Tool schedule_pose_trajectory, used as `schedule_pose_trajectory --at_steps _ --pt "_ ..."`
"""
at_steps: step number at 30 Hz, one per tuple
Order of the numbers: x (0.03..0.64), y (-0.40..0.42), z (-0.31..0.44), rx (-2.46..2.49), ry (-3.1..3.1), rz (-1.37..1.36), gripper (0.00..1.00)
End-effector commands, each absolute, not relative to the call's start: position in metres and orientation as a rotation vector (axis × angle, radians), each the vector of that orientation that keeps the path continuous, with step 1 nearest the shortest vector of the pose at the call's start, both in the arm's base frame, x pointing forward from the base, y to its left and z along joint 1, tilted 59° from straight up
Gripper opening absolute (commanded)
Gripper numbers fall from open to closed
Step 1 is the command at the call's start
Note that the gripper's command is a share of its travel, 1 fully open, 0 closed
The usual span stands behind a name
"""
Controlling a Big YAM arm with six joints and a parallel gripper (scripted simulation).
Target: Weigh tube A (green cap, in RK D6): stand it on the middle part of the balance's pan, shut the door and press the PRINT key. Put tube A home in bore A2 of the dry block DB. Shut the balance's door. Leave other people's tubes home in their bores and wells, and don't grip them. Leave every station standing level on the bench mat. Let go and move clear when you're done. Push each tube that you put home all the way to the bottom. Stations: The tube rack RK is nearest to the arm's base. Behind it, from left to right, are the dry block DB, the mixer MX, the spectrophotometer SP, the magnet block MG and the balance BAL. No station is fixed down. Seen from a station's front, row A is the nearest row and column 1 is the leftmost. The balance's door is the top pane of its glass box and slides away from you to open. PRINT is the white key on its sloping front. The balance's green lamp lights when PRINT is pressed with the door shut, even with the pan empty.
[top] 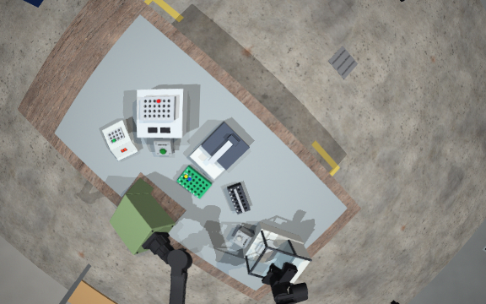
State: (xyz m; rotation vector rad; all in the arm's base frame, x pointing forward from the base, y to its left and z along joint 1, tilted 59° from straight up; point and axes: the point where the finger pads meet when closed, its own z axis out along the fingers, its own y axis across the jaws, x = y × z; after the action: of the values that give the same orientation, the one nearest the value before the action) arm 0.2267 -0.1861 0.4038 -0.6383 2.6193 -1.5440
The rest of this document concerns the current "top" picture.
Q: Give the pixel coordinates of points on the white dry block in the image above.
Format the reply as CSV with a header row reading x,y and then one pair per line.
x,y
126,145

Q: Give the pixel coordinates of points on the grey bench mat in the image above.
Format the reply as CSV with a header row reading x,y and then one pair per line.
x,y
280,188

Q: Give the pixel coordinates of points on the green tube rack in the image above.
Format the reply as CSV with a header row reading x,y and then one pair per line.
x,y
201,183

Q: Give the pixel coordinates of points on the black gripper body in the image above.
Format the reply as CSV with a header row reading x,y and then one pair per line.
x,y
266,279

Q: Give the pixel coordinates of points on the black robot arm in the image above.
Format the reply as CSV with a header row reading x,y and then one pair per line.
x,y
180,260

